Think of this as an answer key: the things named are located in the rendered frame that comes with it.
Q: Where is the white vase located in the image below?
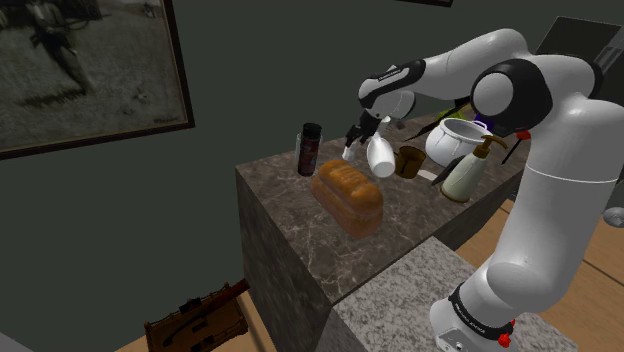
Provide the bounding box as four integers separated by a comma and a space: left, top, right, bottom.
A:
365, 131, 397, 179

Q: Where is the brown mug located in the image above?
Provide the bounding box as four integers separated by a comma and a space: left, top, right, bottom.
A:
393, 145, 428, 180

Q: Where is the black can with red label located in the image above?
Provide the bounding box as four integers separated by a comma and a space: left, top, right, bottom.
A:
297, 122, 323, 178

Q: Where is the brown bread loaf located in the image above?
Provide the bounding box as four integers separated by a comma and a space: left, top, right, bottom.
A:
310, 159, 385, 240

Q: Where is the yellow-green object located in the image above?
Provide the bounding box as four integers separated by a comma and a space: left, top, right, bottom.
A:
436, 103, 475, 126

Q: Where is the cream soap dispenser bronze pump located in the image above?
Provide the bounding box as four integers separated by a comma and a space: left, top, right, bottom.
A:
440, 134, 510, 204

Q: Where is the purple object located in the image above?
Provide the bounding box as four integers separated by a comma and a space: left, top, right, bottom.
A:
473, 113, 496, 134

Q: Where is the grey speckled robot stand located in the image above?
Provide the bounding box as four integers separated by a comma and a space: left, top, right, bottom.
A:
315, 236, 582, 352

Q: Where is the dark flat panel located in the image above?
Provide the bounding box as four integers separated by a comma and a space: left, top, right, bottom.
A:
535, 15, 624, 107

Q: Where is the brown wooden crate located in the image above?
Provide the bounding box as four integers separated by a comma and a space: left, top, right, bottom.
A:
143, 278, 251, 352

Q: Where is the white pot with handles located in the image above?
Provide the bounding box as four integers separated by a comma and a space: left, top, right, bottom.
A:
424, 117, 495, 169

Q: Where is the framed grey wall picture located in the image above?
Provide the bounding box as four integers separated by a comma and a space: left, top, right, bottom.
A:
0, 0, 197, 162

